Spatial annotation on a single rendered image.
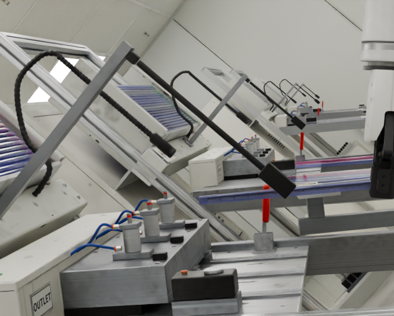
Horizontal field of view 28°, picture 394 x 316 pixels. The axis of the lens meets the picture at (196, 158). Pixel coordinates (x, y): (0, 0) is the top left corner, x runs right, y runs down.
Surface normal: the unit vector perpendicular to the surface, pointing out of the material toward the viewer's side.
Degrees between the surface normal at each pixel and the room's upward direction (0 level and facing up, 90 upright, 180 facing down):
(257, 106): 90
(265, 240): 90
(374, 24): 56
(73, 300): 90
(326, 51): 90
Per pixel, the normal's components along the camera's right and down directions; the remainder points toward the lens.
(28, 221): 0.63, -0.76
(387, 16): -0.47, 0.07
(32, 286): 0.98, -0.09
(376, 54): -0.68, 0.04
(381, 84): -0.32, -0.08
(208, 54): -0.17, 0.09
